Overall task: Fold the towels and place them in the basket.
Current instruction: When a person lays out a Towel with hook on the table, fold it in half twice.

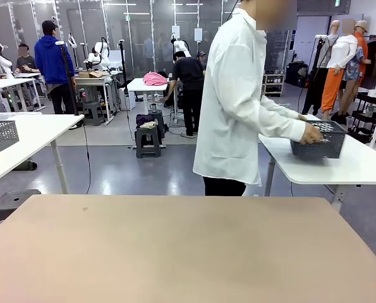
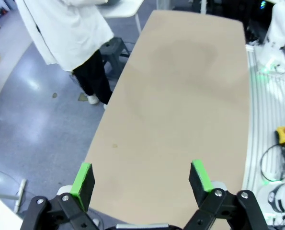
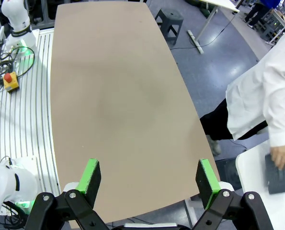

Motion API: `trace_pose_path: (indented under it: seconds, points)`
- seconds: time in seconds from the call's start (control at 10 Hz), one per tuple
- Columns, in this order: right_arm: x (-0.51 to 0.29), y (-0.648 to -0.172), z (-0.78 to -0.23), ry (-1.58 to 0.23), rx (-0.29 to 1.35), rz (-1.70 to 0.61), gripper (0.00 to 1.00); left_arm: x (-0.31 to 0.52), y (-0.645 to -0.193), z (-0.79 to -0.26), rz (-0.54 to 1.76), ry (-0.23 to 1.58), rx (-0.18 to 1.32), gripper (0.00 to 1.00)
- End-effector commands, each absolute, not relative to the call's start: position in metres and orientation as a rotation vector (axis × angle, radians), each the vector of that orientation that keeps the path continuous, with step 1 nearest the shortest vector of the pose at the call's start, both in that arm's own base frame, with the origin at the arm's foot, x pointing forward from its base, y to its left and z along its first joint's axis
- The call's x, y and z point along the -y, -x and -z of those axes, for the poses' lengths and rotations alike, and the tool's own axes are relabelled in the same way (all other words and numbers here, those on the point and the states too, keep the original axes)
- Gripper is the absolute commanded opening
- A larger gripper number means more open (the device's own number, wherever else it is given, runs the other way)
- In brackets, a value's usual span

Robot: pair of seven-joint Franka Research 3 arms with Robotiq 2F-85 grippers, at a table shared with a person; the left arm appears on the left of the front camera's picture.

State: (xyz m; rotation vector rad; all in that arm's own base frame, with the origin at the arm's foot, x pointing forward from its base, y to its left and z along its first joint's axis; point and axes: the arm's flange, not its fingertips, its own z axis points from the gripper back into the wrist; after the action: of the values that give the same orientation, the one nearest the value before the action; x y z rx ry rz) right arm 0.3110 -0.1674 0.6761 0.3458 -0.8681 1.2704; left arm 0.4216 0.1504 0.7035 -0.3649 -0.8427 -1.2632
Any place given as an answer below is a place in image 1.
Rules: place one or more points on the pink cloth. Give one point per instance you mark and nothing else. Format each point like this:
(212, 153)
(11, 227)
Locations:
(155, 79)

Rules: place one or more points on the dark grey stool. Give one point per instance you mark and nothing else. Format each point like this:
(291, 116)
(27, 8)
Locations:
(160, 121)

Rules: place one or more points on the light grey perforated basket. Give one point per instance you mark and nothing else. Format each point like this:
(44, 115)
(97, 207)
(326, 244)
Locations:
(1, 135)

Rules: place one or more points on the man in blue hoodie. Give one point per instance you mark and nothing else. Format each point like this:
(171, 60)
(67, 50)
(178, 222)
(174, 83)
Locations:
(52, 60)

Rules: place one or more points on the bending person in black clothes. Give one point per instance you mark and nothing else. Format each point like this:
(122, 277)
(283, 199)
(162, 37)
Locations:
(189, 82)

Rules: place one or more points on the black rolling cart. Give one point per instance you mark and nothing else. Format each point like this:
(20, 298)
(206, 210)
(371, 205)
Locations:
(364, 116)

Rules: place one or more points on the white computer tower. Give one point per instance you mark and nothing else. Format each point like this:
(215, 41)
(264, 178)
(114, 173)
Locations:
(127, 99)

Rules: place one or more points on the mannequin white blouse orange trousers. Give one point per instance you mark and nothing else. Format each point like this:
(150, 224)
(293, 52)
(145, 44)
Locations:
(341, 57)

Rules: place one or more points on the open cardboard box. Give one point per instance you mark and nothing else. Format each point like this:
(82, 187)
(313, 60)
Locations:
(91, 74)

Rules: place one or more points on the white standing desk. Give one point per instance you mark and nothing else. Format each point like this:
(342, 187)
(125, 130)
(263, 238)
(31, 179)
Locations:
(137, 85)

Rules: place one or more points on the black plastic stool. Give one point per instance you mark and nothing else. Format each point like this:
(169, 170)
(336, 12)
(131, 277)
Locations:
(10, 205)

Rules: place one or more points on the mannequin orange shirt beige hat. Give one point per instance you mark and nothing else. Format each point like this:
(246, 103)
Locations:
(361, 38)

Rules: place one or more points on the person's left hand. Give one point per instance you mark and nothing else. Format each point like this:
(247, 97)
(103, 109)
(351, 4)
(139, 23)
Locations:
(302, 117)

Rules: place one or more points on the person's right hand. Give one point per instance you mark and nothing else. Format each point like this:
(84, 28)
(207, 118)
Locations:
(314, 134)

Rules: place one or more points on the purple and beige clothes pile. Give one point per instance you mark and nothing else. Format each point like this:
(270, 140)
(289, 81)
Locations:
(146, 121)

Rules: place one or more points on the grey workbench desk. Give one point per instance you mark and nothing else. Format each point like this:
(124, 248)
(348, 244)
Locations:
(93, 83)

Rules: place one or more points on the person in white shirt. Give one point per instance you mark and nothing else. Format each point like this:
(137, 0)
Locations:
(232, 110)

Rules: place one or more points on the wooden shoe shelf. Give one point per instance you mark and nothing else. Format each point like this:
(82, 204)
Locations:
(273, 85)

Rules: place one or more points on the long white table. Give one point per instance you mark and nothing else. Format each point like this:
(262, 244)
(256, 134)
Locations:
(4, 83)

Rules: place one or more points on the black bags pile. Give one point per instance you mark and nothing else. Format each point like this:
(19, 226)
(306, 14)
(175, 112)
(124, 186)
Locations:
(296, 74)

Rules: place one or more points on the person's left forearm white sleeve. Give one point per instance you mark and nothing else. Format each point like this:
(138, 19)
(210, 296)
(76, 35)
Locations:
(293, 114)

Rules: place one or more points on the grey plastic step stool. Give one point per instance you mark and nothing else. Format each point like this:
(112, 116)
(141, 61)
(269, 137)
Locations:
(148, 142)
(93, 110)

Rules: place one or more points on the person's right forearm white sleeve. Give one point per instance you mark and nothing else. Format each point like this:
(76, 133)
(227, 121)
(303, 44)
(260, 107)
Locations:
(282, 125)

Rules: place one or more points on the seated person in dark t-shirt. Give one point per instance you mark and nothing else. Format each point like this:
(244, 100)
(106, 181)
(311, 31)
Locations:
(26, 63)

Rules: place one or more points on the black tripod pole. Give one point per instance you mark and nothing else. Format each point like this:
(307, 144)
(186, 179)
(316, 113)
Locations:
(68, 79)

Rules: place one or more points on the dark grey perforated basket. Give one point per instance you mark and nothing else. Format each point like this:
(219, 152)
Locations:
(330, 142)

